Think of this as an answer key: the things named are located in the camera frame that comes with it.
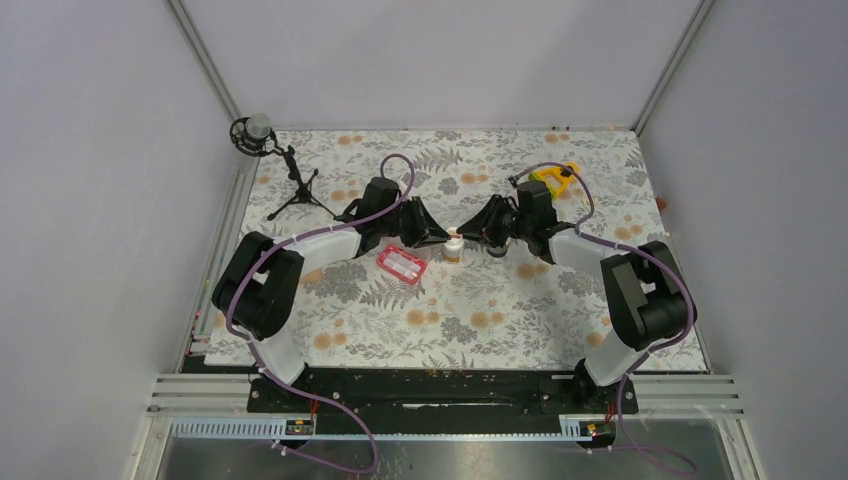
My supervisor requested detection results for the white orange pill bottle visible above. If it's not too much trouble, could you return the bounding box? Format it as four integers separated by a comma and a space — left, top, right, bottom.
442, 227, 464, 264

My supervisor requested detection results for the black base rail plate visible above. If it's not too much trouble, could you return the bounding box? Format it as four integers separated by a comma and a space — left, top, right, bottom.
247, 367, 639, 432

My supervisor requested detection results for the white slotted cable duct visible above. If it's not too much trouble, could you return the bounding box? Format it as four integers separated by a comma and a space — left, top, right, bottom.
171, 415, 615, 443

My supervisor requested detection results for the microphone on black tripod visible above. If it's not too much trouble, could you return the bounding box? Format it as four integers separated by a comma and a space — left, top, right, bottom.
228, 113, 338, 222

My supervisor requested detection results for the white dark pill bottle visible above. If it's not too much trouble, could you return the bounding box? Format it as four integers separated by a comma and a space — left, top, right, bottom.
486, 245, 509, 258

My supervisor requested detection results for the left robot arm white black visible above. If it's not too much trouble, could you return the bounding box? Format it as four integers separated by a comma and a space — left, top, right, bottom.
211, 177, 450, 411

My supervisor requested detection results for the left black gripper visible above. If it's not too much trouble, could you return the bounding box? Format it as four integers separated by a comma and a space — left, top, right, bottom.
380, 197, 450, 250

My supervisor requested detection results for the floral patterned table mat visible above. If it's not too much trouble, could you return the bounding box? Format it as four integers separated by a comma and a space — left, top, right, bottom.
240, 130, 667, 370

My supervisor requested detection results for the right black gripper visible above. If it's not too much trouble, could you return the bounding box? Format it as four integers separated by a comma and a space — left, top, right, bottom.
456, 195, 532, 250

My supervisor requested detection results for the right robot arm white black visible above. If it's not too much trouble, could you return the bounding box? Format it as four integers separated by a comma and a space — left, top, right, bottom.
458, 181, 697, 412

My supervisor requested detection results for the yellow green plastic tool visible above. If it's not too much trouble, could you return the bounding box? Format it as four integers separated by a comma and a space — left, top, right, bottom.
527, 162, 580, 199

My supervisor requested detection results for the red pill organizer box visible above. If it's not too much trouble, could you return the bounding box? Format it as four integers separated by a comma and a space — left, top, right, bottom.
376, 245, 427, 285

